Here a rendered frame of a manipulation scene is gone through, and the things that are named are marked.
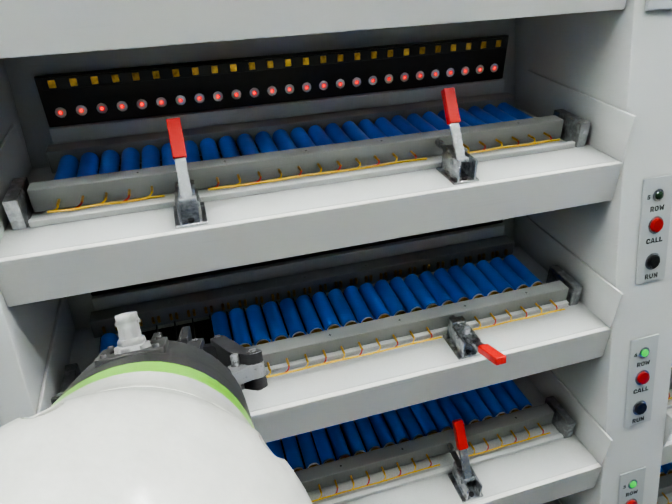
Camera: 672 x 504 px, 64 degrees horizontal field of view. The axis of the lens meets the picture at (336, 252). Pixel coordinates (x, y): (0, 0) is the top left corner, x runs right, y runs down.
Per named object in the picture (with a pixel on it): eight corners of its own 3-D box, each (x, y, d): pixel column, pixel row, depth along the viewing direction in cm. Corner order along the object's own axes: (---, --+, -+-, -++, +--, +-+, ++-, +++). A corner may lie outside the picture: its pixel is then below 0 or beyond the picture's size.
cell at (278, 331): (278, 311, 67) (289, 346, 61) (263, 314, 66) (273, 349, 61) (276, 299, 66) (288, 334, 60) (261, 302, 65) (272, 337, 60)
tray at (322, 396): (602, 356, 66) (624, 294, 61) (64, 495, 51) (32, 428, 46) (511, 267, 82) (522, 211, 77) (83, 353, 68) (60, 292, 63)
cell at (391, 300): (387, 289, 70) (407, 320, 65) (374, 292, 70) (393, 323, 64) (387, 278, 69) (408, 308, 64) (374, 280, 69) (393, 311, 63)
